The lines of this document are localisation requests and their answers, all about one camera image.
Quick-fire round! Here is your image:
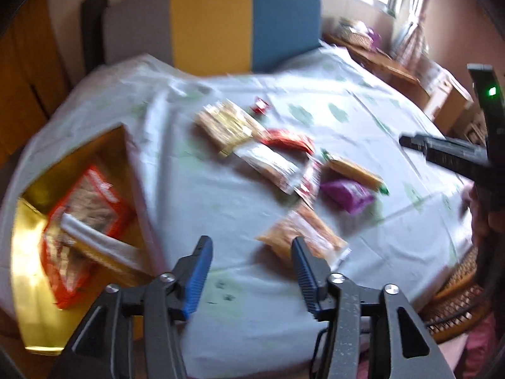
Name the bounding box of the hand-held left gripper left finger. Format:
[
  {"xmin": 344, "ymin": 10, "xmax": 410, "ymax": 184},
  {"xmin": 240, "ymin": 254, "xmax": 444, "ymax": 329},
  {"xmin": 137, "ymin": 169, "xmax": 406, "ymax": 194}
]
[{"xmin": 47, "ymin": 235, "xmax": 214, "ymax": 379}]

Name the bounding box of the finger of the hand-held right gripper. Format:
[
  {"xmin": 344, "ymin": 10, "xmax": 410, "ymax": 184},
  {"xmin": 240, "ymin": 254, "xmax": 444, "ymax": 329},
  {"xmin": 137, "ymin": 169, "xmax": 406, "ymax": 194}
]
[{"xmin": 399, "ymin": 134, "xmax": 492, "ymax": 184}]

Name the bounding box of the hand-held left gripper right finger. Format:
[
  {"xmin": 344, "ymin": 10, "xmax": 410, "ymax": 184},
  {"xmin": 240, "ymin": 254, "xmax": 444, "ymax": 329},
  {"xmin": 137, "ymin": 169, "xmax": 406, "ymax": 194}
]
[{"xmin": 291, "ymin": 236, "xmax": 454, "ymax": 379}]

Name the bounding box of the orange cracker packet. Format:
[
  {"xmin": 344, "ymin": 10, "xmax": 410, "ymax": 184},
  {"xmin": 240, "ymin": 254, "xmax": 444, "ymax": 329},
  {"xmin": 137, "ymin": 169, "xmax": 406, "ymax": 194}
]
[{"xmin": 256, "ymin": 201, "xmax": 353, "ymax": 270}]

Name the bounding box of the purple snack packet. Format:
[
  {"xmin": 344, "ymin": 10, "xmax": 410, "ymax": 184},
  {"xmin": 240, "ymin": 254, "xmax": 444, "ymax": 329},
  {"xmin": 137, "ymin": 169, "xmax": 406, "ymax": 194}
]
[{"xmin": 319, "ymin": 179, "xmax": 376, "ymax": 214}]

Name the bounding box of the green-edged cracker packet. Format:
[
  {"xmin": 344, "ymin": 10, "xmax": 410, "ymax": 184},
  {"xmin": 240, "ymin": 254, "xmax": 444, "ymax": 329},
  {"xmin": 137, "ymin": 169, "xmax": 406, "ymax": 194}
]
[{"xmin": 320, "ymin": 148, "xmax": 390, "ymax": 197}]

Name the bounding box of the clear cracker packet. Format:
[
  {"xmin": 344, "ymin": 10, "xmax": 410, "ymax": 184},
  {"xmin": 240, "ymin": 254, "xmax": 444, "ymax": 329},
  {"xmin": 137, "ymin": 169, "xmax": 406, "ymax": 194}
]
[{"xmin": 236, "ymin": 142, "xmax": 304, "ymax": 195}]

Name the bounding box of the yellow cracker pack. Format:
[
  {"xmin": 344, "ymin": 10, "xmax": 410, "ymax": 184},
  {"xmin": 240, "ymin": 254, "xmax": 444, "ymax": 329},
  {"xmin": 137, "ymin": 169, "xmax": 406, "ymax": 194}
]
[{"xmin": 195, "ymin": 100, "xmax": 266, "ymax": 156}]

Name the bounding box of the maroon box with gold lining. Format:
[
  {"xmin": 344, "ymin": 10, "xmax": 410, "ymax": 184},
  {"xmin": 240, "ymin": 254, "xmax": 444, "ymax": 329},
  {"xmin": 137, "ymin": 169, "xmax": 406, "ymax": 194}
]
[{"xmin": 10, "ymin": 124, "xmax": 166, "ymax": 354}]

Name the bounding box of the person's right hand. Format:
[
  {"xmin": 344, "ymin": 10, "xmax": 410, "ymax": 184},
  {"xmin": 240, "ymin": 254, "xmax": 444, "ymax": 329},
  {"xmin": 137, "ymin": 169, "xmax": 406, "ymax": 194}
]
[{"xmin": 469, "ymin": 185, "xmax": 505, "ymax": 247}]

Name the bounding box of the white green-printed tablecloth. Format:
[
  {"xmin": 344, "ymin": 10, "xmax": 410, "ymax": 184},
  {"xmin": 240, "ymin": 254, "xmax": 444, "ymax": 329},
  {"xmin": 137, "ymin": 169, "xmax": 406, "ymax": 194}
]
[{"xmin": 0, "ymin": 45, "xmax": 474, "ymax": 379}]

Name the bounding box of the pink white snack packet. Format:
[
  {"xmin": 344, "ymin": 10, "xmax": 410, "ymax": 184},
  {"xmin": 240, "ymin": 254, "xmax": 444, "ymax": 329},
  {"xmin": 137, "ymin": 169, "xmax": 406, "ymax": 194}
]
[{"xmin": 295, "ymin": 157, "xmax": 325, "ymax": 208}]

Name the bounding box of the wooden side table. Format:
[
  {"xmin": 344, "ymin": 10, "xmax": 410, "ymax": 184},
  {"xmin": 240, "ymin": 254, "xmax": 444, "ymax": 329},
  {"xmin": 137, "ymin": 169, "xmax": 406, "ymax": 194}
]
[{"xmin": 324, "ymin": 33, "xmax": 474, "ymax": 129}]

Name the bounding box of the long white snack packet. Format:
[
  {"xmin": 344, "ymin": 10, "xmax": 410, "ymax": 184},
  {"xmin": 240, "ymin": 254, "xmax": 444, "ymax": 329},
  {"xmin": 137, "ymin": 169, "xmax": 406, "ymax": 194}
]
[{"xmin": 60, "ymin": 212, "xmax": 140, "ymax": 274}]

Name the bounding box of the red windowed snack bag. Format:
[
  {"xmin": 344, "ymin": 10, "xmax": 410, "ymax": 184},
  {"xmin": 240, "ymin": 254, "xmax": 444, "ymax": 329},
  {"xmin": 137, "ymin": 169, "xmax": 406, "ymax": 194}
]
[
  {"xmin": 40, "ymin": 221, "xmax": 97, "ymax": 309},
  {"xmin": 57, "ymin": 165, "xmax": 134, "ymax": 239}
]

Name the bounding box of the red snack packet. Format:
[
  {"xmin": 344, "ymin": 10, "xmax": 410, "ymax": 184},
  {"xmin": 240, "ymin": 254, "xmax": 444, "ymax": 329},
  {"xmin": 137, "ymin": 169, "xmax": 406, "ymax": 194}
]
[{"xmin": 261, "ymin": 128, "xmax": 316, "ymax": 155}]

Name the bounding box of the patterned curtain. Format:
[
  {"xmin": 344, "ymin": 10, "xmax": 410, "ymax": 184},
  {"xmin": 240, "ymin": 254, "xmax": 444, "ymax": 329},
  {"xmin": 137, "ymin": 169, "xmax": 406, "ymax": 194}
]
[{"xmin": 389, "ymin": 0, "xmax": 431, "ymax": 72}]

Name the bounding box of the wicker chair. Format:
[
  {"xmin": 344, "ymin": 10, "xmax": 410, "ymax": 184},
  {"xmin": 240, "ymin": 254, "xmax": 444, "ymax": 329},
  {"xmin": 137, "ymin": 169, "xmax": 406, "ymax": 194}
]
[{"xmin": 417, "ymin": 241, "xmax": 498, "ymax": 345}]

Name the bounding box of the pink cloth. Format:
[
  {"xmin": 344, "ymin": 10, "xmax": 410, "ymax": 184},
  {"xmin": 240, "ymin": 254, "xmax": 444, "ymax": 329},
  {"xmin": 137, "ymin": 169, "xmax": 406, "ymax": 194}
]
[{"xmin": 438, "ymin": 312, "xmax": 505, "ymax": 379}]

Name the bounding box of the grey yellow blue headboard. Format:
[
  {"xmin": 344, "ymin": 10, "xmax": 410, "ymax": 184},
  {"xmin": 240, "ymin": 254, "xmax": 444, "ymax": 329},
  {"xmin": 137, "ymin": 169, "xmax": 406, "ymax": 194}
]
[{"xmin": 81, "ymin": 0, "xmax": 322, "ymax": 75}]

